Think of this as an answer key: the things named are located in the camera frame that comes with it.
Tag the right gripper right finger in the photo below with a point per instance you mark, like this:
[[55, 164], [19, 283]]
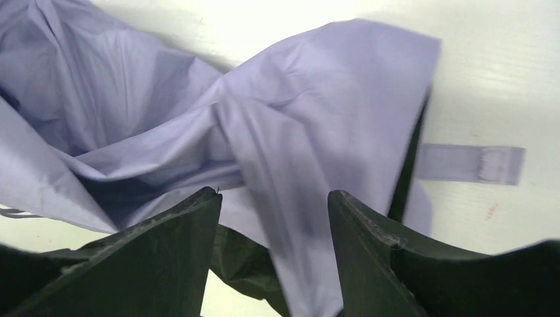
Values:
[[388, 269]]

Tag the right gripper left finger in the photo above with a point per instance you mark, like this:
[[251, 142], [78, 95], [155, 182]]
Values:
[[158, 267]]

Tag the black and lavender folding umbrella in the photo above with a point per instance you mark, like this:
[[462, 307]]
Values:
[[103, 125]]

